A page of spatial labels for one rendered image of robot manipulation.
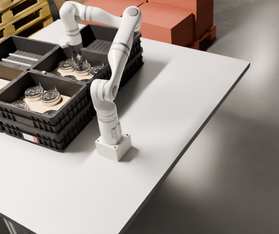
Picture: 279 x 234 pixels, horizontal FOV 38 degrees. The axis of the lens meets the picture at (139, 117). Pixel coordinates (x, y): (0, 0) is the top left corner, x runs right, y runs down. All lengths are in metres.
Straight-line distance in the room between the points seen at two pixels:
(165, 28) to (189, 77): 1.25
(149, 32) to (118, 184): 2.19
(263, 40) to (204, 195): 2.13
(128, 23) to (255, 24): 2.86
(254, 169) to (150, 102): 0.96
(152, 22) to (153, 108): 1.66
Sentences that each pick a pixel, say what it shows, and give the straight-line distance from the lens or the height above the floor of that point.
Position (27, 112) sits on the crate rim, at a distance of 2.01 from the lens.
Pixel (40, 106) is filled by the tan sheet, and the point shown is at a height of 0.83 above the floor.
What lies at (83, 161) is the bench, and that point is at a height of 0.70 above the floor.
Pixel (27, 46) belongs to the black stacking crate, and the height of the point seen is 0.87.
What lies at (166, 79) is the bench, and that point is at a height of 0.70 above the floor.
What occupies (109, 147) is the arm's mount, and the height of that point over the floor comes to 0.78.
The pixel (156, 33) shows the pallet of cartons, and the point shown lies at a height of 0.35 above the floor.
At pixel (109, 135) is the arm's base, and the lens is 1.89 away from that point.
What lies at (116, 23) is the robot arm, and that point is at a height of 1.20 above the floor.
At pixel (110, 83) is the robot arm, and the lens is 1.75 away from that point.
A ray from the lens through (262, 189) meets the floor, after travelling 2.78.
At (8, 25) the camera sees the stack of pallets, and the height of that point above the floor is 0.50.
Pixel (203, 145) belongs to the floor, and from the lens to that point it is 3.04.
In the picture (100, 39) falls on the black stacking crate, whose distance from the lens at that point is 2.71.
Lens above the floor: 2.07
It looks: 39 degrees down
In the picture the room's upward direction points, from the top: 7 degrees counter-clockwise
